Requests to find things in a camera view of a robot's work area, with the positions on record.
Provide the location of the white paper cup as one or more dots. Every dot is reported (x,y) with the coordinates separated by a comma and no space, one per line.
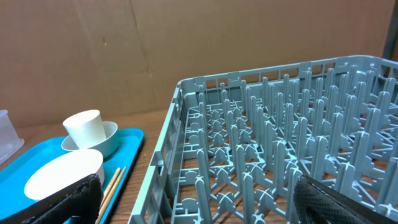
(85,128)

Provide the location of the grey small bowl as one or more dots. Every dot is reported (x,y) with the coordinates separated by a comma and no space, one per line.
(106,147)

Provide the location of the teal plastic tray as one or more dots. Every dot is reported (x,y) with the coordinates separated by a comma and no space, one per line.
(17,173)

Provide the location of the wooden chopstick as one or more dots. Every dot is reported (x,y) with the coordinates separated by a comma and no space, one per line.
(109,186)
(110,195)

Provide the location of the grey dishwasher rack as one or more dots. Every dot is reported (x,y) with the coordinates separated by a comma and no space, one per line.
(234,144)

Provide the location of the pink bowl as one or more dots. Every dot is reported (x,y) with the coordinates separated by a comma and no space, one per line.
(64,171)

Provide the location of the wooden chopstick left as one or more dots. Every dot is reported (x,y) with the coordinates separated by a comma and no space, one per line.
(109,186)

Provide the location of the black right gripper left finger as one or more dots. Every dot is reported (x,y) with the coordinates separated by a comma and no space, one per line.
(82,206)

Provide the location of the wooden chopstick right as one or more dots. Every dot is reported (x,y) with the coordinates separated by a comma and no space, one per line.
(110,195)

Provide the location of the clear plastic bin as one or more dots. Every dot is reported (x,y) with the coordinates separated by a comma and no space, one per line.
(10,141)

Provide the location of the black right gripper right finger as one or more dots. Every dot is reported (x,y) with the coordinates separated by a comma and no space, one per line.
(317,203)

